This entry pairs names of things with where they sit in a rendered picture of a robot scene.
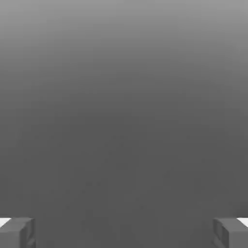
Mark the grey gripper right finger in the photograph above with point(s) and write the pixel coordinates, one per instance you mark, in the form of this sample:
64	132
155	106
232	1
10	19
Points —
232	233

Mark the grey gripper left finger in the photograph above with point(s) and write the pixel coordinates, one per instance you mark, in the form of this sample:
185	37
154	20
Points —
15	233

